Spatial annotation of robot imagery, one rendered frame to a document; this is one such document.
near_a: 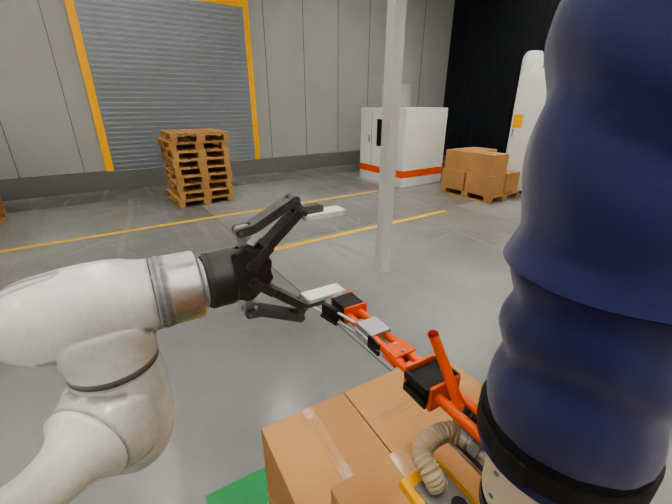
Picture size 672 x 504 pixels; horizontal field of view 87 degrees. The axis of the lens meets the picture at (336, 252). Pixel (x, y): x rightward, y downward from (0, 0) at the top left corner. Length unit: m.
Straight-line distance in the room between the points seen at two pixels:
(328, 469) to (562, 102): 1.36
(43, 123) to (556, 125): 9.36
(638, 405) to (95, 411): 0.58
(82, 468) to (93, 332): 0.14
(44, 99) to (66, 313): 9.09
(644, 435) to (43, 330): 0.64
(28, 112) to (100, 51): 1.83
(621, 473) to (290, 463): 1.17
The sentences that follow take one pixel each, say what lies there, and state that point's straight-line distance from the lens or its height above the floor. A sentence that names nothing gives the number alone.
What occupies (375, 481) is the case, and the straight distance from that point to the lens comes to 1.02.
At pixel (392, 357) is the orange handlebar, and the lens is 0.87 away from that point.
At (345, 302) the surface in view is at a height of 1.25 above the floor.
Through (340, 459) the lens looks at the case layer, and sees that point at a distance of 1.54.
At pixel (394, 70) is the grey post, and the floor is 2.06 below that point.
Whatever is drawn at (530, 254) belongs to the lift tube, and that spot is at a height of 1.62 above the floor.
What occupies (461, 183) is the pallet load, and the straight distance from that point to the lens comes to 7.76.
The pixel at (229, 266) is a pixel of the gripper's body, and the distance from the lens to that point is 0.47.
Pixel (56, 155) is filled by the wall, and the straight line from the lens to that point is 9.55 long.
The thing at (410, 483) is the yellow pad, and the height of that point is 1.12.
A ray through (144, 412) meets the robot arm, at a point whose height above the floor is 1.44.
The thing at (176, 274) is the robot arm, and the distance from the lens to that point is 0.46.
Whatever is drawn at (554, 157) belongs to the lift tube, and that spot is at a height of 1.73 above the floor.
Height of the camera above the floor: 1.78
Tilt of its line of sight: 23 degrees down
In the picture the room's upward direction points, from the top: straight up
